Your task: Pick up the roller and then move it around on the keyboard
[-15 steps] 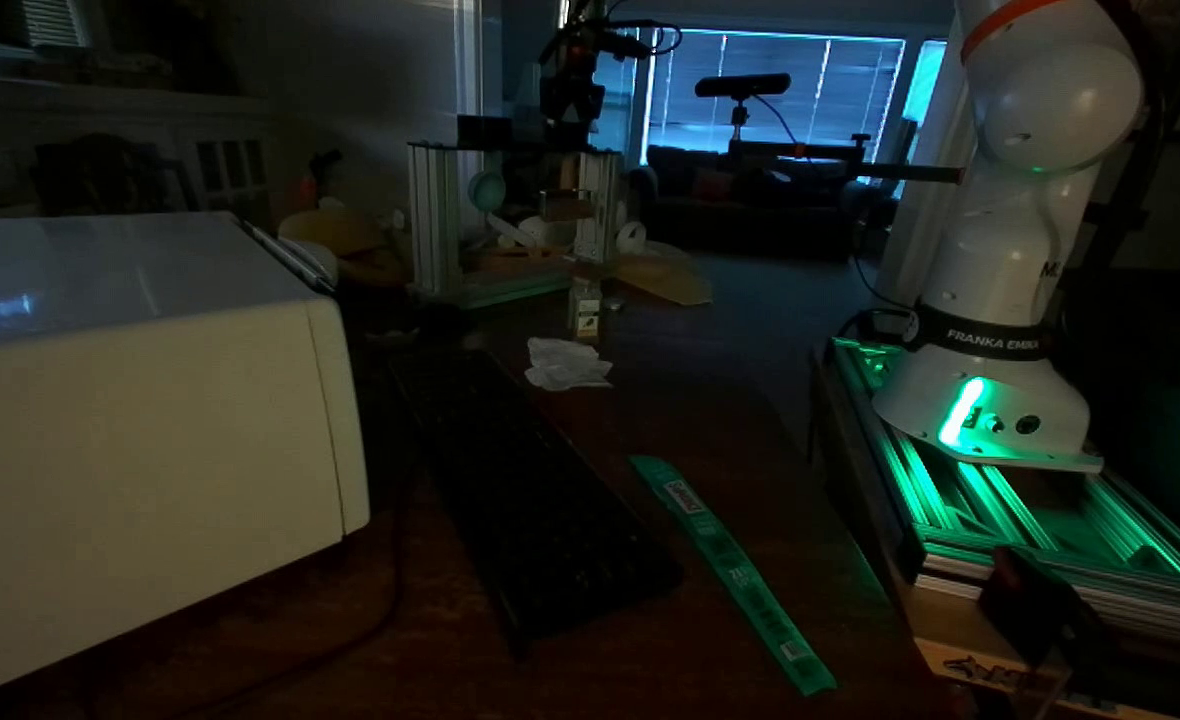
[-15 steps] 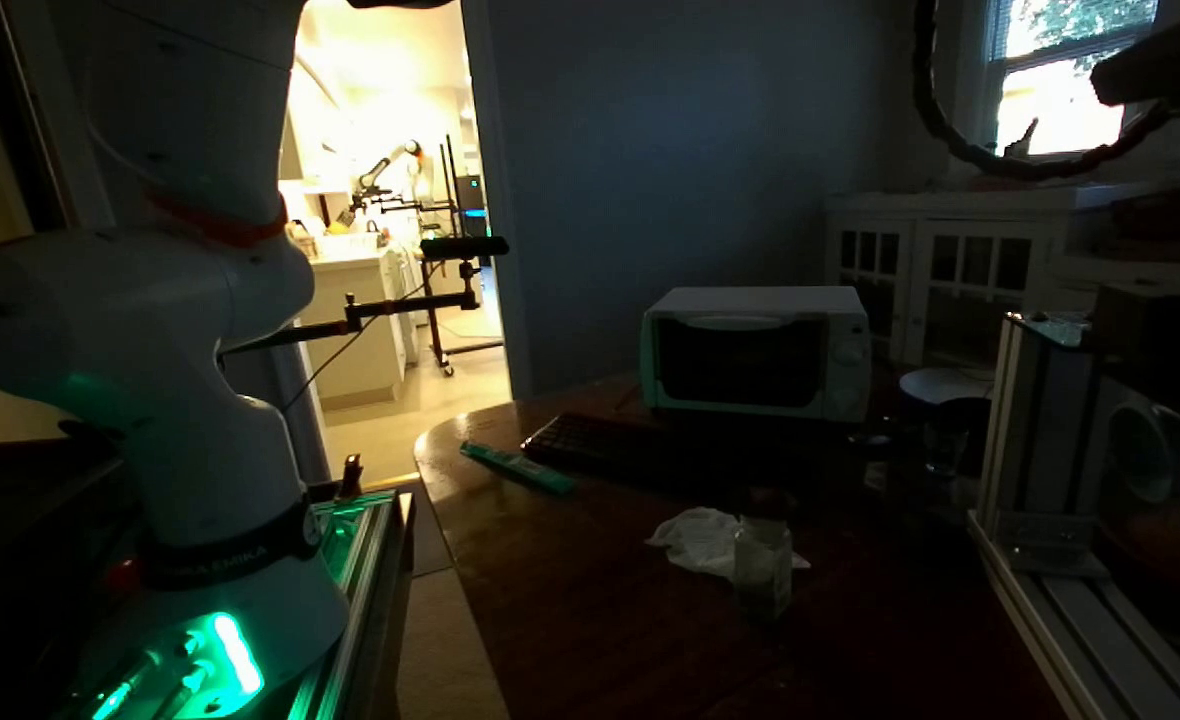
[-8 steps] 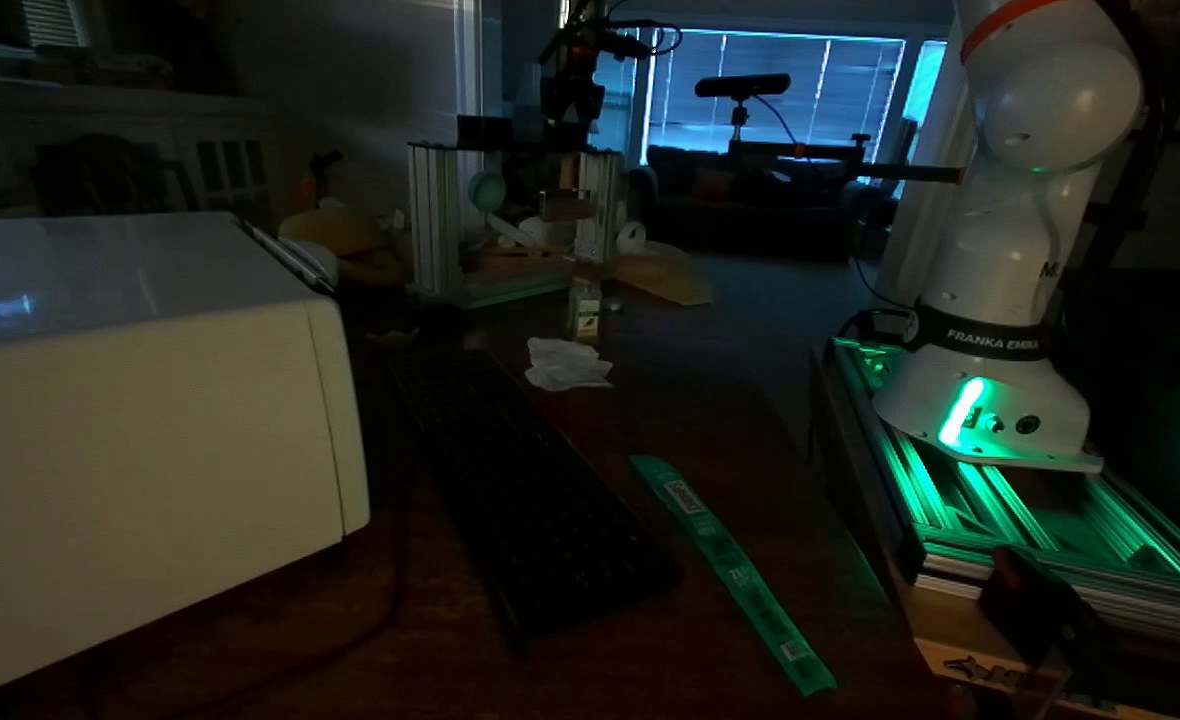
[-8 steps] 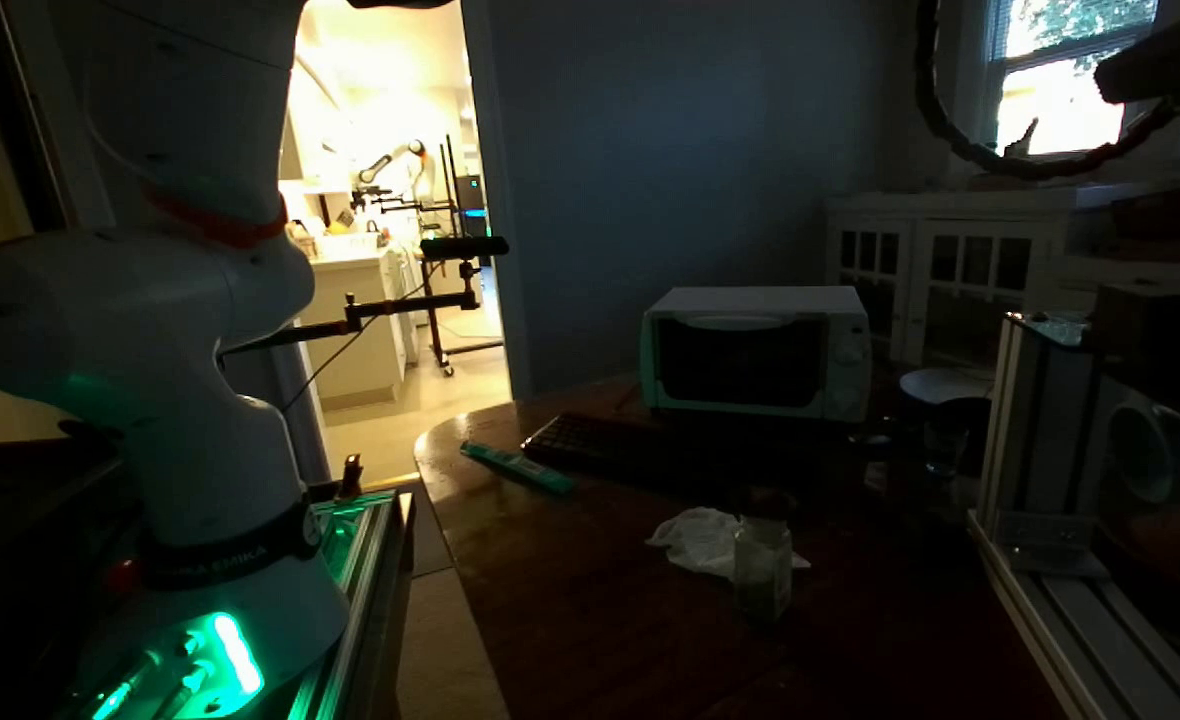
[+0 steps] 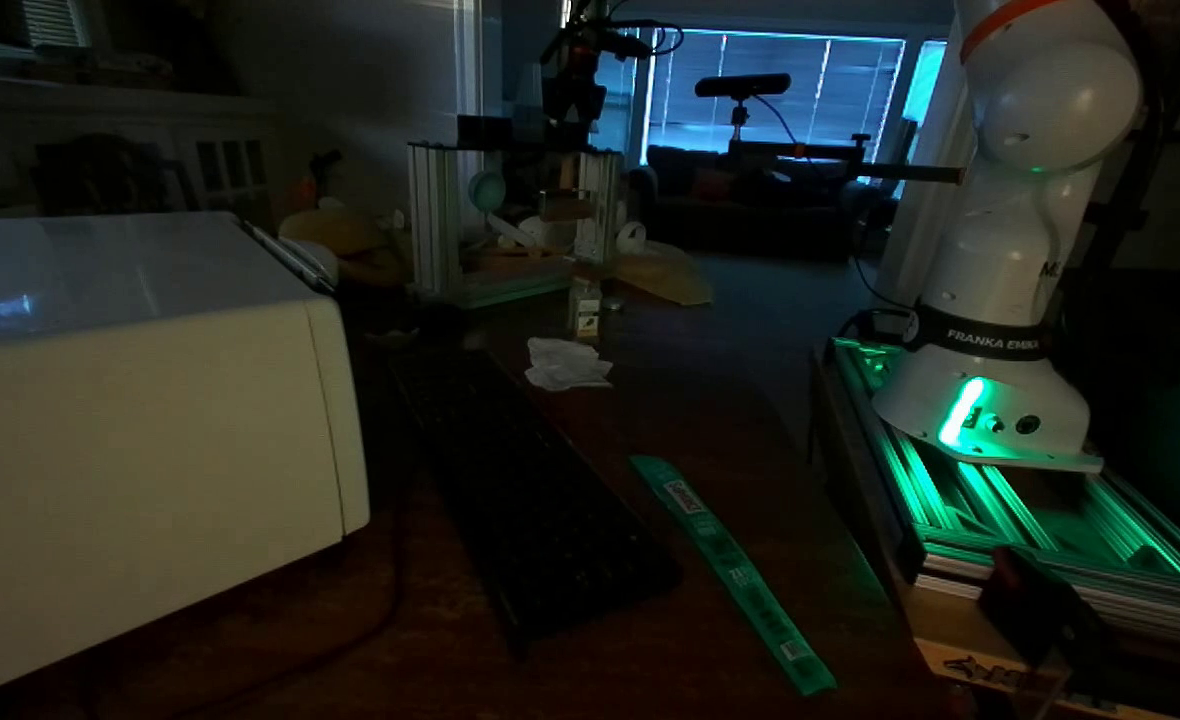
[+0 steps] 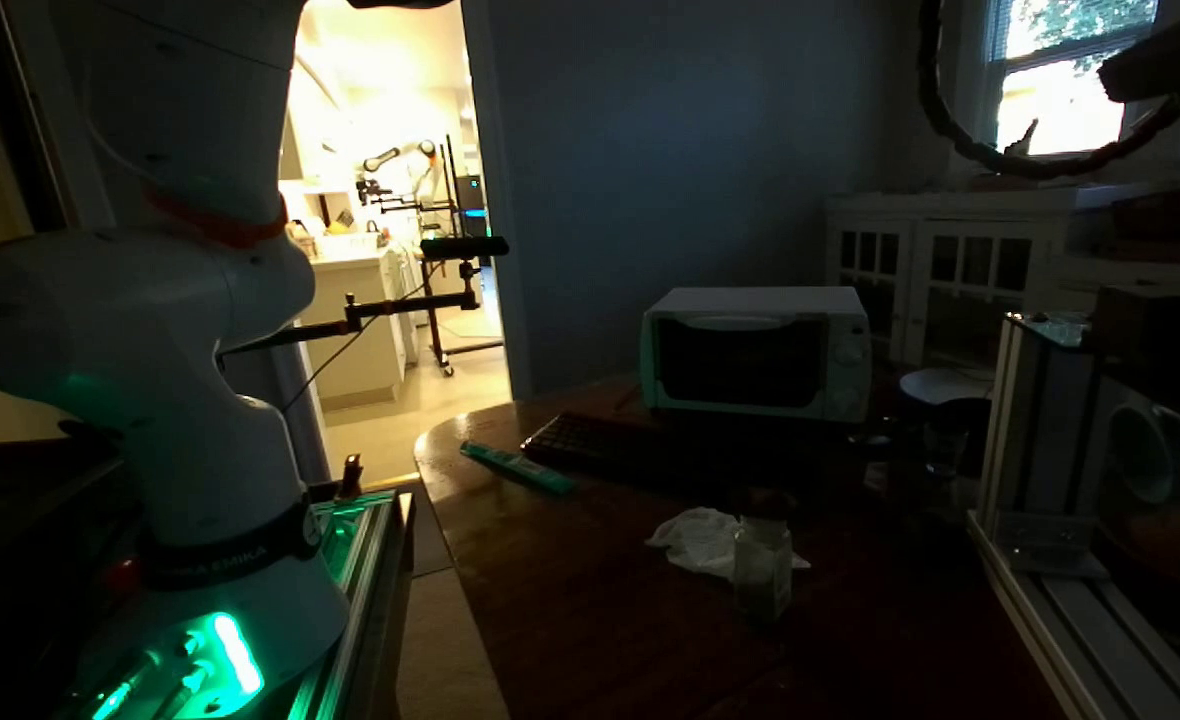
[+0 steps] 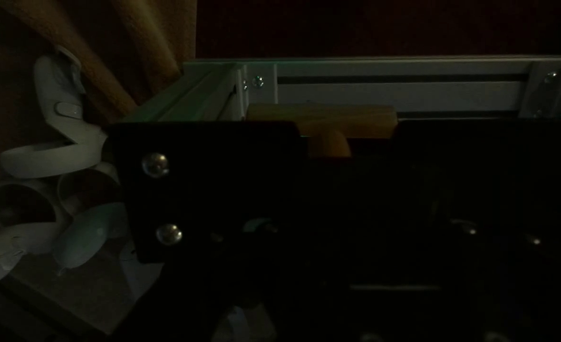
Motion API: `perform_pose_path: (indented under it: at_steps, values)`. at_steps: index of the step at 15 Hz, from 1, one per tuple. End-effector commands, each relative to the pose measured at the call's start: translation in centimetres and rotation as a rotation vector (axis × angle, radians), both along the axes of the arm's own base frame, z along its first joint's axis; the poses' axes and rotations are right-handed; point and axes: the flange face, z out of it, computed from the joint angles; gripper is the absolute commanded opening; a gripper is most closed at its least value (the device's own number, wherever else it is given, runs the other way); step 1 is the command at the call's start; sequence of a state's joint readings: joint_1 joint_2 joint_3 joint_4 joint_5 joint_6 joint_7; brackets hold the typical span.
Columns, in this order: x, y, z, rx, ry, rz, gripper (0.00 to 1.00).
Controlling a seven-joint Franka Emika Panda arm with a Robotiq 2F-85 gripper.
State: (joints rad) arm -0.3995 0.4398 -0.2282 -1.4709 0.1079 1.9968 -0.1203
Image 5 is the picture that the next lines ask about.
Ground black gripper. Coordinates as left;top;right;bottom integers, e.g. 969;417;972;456
540;71;608;187

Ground aluminium robot base rails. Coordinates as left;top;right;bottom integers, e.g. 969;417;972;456
808;331;1180;671

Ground dark sofa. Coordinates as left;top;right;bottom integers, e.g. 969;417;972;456
643;141;875;258

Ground glass patio door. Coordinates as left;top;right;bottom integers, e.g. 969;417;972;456
639;23;915;160

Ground crumpled white tissue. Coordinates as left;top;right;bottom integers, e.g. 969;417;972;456
521;331;618;394

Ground yellow fabric drape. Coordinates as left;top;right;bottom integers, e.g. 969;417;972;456
277;196;408;293

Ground white cabinet with glass doors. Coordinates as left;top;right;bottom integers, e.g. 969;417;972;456
0;71;282;225

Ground black mat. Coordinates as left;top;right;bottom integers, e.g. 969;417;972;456
399;348;683;655

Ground green ruler strip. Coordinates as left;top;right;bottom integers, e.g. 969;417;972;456
626;452;842;698

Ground white toaster oven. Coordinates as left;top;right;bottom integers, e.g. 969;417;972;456
0;206;378;710

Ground cardboard box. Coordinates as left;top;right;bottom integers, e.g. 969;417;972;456
905;578;1180;720

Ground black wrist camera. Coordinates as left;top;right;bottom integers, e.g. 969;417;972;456
596;21;687;65

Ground aluminium extrusion frame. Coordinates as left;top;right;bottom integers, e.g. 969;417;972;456
403;135;628;313

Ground black stereo camera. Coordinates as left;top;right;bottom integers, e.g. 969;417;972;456
693;68;797;103

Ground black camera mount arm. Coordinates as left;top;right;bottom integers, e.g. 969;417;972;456
725;95;969;187

